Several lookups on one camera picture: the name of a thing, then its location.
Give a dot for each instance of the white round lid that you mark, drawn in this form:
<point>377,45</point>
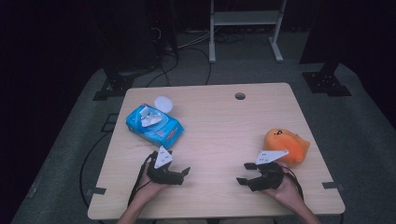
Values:
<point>164,103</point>

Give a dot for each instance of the black tape strip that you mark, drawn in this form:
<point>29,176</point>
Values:
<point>97,191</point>
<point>333,185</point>

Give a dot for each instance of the white metal stand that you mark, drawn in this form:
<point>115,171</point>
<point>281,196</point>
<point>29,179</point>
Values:
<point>246,18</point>

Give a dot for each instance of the black stand base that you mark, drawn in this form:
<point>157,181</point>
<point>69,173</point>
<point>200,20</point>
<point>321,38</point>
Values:
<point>327,84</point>
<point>113,88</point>

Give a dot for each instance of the blue wet wipes pack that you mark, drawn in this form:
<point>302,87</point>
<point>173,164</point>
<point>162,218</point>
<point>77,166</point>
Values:
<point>162,133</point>

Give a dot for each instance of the white wet wipe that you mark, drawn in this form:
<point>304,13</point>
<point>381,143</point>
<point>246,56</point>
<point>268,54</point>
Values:
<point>150,119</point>

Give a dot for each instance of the orange plush toy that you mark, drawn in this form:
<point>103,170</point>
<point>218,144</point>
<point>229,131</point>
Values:
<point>285,143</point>

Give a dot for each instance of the person's left hand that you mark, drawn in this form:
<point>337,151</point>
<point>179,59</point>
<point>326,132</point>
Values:
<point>146,189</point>

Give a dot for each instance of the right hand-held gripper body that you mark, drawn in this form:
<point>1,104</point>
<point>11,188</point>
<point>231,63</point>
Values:
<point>271,177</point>

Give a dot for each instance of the person's right hand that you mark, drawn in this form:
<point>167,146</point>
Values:
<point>286,194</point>

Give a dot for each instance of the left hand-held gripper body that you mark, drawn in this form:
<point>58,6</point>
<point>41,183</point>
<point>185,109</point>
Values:
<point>165,177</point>

